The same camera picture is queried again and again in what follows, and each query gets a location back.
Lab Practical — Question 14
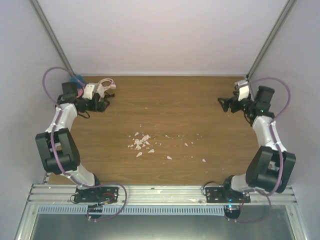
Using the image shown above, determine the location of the dark blue cube socket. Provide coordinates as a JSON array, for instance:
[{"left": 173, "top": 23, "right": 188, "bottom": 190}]
[{"left": 69, "top": 75, "right": 87, "bottom": 89}]

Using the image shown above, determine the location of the pink power strip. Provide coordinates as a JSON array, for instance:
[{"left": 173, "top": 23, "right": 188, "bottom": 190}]
[{"left": 76, "top": 86, "right": 84, "bottom": 99}]

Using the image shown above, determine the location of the black plug adapter with cable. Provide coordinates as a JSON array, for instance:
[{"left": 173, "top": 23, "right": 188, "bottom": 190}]
[{"left": 103, "top": 92, "right": 115, "bottom": 107}]

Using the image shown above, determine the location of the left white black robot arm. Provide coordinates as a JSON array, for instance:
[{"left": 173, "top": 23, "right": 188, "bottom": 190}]
[{"left": 35, "top": 82, "right": 110, "bottom": 202}]

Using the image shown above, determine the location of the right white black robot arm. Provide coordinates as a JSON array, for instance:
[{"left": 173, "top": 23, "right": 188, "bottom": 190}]
[{"left": 217, "top": 82, "right": 296, "bottom": 203}]

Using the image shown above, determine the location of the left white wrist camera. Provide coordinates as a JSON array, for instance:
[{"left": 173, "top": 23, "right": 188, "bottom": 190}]
[{"left": 82, "top": 83, "right": 105, "bottom": 100}]

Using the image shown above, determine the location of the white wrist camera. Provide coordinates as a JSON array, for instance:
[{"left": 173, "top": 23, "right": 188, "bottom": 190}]
[
  {"left": 234, "top": 79, "right": 250, "bottom": 102},
  {"left": 82, "top": 83, "right": 105, "bottom": 100}
]

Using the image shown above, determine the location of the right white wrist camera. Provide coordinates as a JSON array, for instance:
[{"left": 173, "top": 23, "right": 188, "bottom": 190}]
[{"left": 234, "top": 79, "right": 250, "bottom": 102}]

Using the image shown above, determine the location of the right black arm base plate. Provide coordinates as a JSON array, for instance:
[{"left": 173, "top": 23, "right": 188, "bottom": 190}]
[{"left": 204, "top": 186, "right": 251, "bottom": 204}]

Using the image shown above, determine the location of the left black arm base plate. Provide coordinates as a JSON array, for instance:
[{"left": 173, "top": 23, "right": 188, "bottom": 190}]
[{"left": 70, "top": 186, "right": 119, "bottom": 204}]

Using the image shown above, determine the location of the aluminium front rail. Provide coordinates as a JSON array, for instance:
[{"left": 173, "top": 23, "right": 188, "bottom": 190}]
[{"left": 27, "top": 184, "right": 297, "bottom": 206}]

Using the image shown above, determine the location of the grey slotted cable duct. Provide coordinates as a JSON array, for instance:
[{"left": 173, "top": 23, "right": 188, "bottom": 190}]
[{"left": 38, "top": 204, "right": 225, "bottom": 217}]

